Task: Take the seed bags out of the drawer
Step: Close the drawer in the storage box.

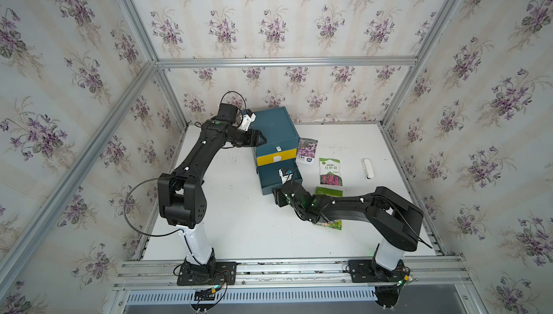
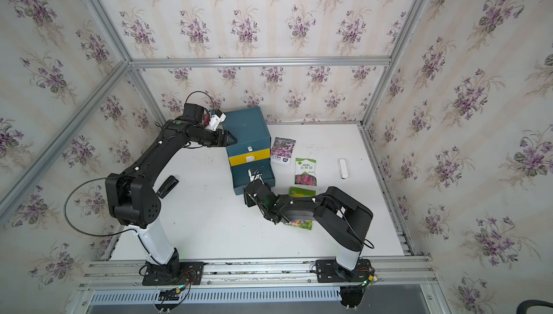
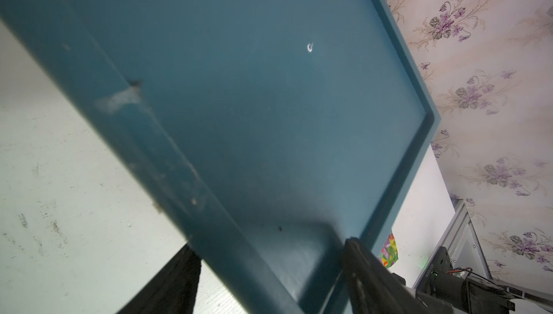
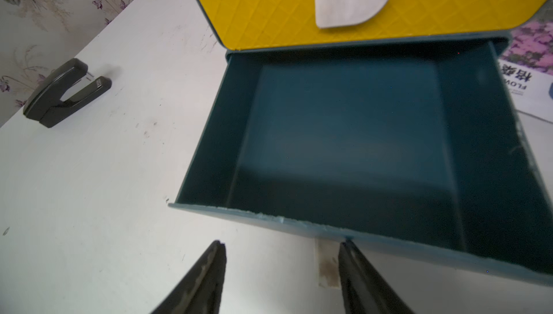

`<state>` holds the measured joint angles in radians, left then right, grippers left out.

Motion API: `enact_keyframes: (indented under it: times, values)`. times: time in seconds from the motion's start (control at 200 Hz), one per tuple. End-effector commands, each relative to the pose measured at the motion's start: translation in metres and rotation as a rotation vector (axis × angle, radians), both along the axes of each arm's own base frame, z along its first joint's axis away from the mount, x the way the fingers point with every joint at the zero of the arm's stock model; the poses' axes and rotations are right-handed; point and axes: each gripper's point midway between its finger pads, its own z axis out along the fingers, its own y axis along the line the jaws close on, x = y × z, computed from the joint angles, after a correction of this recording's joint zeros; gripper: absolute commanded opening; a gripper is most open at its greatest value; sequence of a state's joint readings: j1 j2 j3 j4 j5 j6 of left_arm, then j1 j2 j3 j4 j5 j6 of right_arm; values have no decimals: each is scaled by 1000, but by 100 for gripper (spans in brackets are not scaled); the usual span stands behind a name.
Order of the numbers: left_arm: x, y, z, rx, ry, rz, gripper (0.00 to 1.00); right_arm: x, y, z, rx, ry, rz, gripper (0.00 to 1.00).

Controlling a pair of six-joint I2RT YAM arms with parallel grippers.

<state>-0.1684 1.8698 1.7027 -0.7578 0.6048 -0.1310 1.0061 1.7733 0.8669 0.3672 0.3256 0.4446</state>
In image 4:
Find black stapler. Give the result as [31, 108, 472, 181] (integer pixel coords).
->
[23, 58, 112, 128]

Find purple flower seed bag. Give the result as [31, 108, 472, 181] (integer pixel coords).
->
[498, 20, 552, 123]

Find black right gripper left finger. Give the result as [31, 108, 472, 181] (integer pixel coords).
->
[154, 240, 227, 314]

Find teal bottom drawer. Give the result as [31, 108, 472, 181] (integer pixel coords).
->
[174, 36, 552, 286]

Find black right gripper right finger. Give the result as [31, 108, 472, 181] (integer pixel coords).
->
[338, 240, 413, 314]

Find yellow drawer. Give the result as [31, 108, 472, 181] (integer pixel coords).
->
[198, 0, 547, 51]

